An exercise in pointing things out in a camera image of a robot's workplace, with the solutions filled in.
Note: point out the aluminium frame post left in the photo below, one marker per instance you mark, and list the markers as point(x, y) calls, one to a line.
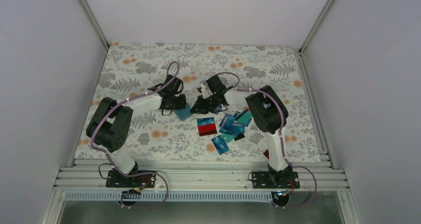
point(93, 21)

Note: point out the small black card piece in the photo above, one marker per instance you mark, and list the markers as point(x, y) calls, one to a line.
point(239, 137)

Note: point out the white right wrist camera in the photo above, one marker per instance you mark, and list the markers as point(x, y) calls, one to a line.
point(204, 91)

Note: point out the aluminium rail base front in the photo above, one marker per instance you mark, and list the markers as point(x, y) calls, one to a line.
point(200, 175)

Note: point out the teal leather card holder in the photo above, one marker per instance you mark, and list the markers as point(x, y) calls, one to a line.
point(184, 113)

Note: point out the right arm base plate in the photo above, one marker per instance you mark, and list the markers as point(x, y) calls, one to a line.
point(266, 180)

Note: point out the grey cable duct front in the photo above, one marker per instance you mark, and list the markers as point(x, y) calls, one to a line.
point(172, 196)

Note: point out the aluminium frame post right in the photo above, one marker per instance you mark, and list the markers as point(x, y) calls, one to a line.
point(325, 10)

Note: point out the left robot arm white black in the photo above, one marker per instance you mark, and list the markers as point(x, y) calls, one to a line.
point(109, 126)

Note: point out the floral patterned table mat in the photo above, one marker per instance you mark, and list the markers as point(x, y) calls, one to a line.
point(131, 68)

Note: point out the blue card middle right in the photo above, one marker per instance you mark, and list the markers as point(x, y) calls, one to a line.
point(230, 126)

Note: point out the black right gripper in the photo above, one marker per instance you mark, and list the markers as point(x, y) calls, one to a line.
point(202, 109)

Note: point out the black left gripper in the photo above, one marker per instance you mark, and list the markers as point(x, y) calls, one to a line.
point(180, 106)

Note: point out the blue card stack upper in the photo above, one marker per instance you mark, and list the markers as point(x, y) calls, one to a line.
point(217, 109)

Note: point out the teal green card right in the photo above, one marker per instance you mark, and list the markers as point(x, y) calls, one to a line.
point(244, 117)

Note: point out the aluminium frame post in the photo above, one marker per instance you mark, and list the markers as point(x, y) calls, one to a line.
point(93, 21)
point(325, 10)

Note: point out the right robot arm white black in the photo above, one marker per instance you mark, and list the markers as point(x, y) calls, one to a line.
point(267, 110)

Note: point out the red card black stripe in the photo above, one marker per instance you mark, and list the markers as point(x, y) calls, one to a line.
point(266, 154)

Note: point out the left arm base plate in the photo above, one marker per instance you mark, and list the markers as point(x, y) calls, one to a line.
point(117, 180)

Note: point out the teal card centre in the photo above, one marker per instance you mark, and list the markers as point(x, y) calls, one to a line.
point(227, 138)

